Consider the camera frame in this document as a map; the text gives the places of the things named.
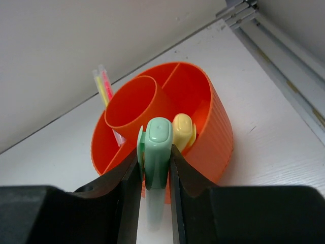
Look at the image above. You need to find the thin yellow highlighter pen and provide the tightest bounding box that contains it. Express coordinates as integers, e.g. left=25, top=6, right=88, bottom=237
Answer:
left=92, top=70, right=108, bottom=108

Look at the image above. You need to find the pink highlighter pen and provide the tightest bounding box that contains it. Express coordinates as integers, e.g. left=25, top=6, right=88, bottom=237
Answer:
left=99, top=65, right=125, bottom=147

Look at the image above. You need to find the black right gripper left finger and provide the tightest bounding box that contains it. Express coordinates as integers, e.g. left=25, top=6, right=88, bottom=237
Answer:
left=1, top=151, right=142, bottom=243

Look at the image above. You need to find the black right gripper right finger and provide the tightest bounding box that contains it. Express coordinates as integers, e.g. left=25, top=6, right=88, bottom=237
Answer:
left=169, top=146, right=324, bottom=243

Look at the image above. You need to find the orange round organizer container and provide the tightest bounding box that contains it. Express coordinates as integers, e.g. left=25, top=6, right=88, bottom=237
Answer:
left=91, top=62, right=234, bottom=182

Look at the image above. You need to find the green highlighter marker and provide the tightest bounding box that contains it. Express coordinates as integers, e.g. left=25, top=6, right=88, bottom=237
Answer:
left=137, top=117, right=173, bottom=232

